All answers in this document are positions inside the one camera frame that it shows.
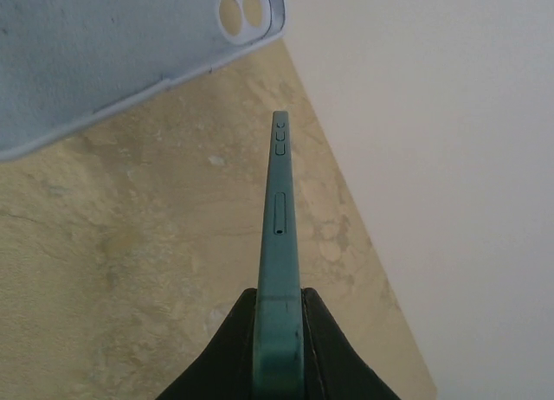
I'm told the lavender phone case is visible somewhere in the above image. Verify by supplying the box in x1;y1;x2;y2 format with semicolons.
1;0;287;161

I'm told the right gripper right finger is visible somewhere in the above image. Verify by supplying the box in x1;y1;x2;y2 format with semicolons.
302;287;398;400

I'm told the teal phone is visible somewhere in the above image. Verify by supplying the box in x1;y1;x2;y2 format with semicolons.
252;111;305;399

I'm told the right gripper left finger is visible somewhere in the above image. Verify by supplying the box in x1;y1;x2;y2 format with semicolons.
158;288;256;400

